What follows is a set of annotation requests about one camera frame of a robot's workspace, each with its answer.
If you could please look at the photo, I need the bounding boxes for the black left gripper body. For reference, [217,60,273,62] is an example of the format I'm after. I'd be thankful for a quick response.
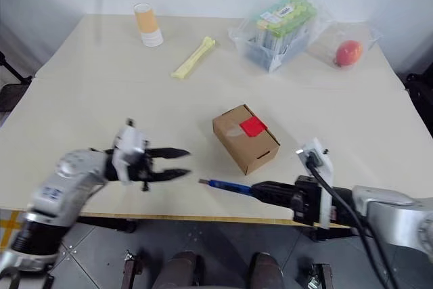
[129,148,160,192]

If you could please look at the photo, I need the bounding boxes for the large clear plastic bag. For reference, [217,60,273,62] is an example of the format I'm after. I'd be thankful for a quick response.
[227,0,334,73]

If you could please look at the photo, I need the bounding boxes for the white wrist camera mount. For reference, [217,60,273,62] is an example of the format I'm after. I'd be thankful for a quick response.
[110,125,150,184]
[296,138,334,229]

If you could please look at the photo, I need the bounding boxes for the red and yellow fruit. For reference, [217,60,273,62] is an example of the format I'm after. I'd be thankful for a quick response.
[334,40,363,68]

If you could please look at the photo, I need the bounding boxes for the black equipment beside table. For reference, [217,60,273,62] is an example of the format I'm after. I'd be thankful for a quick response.
[404,72,433,127]

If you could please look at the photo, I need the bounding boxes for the pale yellow bone toy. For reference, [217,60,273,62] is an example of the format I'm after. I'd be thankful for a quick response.
[170,35,217,81]

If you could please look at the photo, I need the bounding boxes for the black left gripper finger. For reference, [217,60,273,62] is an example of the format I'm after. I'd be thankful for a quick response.
[153,168,191,184]
[147,146,191,161]

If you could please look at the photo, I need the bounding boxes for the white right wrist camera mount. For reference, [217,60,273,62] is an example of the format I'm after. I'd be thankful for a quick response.
[296,138,334,229]

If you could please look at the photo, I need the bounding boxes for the blue pen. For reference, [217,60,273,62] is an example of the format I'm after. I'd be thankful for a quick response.
[198,177,254,196]

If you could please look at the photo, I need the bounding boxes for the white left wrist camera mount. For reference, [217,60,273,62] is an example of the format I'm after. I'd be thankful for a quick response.
[110,125,150,184]

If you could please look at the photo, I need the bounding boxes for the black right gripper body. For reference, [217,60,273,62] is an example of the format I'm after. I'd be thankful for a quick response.
[290,175,323,226]

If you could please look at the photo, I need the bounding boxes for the black table frame bar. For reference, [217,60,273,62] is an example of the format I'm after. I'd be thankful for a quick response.
[76,217,138,234]
[304,225,356,242]

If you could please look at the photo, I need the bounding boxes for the orange and white paper cup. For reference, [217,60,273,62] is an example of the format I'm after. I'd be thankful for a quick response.
[133,2,164,47]

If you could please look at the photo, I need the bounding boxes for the green capped test tube pack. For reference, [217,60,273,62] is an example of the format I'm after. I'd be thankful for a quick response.
[245,0,319,66]

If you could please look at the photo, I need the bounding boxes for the dark rounded shape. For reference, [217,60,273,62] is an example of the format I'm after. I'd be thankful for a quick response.
[162,251,204,289]
[250,252,283,289]

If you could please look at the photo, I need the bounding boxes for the black stand beside table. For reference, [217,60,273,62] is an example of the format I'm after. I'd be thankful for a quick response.
[0,50,33,112]

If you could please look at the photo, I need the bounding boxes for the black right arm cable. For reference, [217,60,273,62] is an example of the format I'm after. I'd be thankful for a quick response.
[304,153,403,289]

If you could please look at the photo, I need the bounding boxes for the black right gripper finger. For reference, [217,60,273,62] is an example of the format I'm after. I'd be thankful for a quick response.
[251,193,296,210]
[251,181,299,196]

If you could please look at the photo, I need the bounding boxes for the red tape patch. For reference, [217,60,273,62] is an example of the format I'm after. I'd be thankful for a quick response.
[240,116,269,139]

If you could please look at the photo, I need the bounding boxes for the brown cardboard box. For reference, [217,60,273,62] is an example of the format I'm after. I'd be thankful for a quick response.
[212,104,281,176]

